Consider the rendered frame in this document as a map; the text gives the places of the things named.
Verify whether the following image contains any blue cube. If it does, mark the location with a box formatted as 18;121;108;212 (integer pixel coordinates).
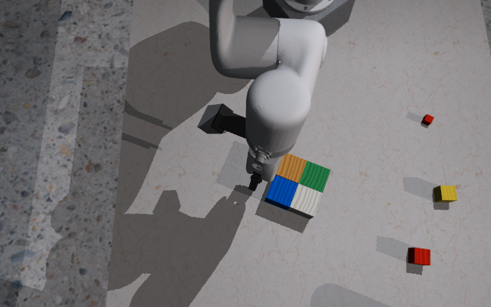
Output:
265;175;298;210

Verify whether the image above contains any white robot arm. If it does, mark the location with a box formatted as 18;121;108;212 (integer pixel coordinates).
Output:
197;0;327;164

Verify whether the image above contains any green cube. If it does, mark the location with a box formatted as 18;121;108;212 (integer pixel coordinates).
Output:
299;161;331;193

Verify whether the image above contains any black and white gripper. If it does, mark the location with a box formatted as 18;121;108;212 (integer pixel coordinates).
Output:
246;146;287;191

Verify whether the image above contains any yellow cube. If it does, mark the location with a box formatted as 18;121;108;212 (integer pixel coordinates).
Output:
433;185;457;203

